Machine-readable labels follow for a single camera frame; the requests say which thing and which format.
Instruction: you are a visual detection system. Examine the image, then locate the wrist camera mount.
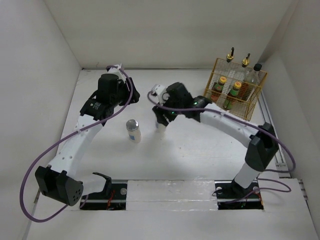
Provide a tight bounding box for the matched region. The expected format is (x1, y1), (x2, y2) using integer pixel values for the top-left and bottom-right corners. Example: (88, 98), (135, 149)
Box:
(151, 84), (170, 105)
(106, 64), (125, 79)

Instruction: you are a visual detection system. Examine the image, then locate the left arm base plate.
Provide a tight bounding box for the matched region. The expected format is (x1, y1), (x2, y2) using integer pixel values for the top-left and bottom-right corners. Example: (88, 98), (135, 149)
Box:
(79, 181), (128, 211)

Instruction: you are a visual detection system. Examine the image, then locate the dark sauce glass bottle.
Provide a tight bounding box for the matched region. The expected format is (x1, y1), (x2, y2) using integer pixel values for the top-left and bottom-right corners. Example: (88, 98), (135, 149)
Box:
(219, 47), (235, 79)

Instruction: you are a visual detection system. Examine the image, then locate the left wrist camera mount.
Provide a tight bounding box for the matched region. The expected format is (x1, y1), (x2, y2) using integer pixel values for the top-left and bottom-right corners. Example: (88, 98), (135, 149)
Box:
(106, 64), (125, 79)

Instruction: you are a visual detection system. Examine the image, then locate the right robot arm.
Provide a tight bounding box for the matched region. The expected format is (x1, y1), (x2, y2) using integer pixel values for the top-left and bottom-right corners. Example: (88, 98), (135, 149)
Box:
(147, 82), (279, 199)

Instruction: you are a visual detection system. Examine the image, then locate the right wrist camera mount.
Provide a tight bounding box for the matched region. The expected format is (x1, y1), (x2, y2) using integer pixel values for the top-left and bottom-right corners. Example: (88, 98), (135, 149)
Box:
(151, 84), (170, 105)

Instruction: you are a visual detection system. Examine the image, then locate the yellow cap sauce bottle front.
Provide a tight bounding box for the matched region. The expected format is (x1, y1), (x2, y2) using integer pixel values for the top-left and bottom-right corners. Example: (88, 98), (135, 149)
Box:
(222, 81), (242, 110)

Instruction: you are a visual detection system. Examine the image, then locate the red label soy sauce bottle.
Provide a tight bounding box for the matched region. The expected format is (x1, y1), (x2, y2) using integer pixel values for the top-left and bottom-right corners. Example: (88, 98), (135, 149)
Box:
(237, 63), (262, 102)

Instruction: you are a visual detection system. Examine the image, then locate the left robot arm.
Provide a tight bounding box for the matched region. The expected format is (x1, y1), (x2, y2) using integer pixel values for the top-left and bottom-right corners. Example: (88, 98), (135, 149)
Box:
(35, 72), (140, 206)

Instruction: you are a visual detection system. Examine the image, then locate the silver lid shaker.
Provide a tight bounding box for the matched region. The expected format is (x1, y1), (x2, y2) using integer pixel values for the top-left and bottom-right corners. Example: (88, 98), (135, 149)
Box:
(155, 121), (167, 134)
(126, 119), (142, 143)

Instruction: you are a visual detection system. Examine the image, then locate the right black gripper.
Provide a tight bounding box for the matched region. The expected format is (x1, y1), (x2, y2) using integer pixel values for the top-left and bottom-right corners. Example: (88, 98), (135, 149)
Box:
(153, 92), (184, 126)

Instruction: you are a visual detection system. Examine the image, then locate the yellow wire rack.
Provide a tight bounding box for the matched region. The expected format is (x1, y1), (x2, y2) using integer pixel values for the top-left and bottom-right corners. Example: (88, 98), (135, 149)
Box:
(203, 58), (267, 121)

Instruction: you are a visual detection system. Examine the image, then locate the clear liquid glass bottle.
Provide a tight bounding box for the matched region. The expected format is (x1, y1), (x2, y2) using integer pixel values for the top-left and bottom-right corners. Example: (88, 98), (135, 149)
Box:
(230, 53), (251, 87)

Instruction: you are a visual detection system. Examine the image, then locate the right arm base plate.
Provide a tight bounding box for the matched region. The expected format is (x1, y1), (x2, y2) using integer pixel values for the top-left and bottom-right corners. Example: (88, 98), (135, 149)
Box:
(212, 180), (264, 210)

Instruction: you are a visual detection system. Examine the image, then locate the yellow cap sauce bottle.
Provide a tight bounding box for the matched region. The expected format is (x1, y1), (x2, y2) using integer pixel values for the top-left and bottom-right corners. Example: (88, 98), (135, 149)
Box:
(207, 76), (227, 103)
(222, 81), (242, 110)

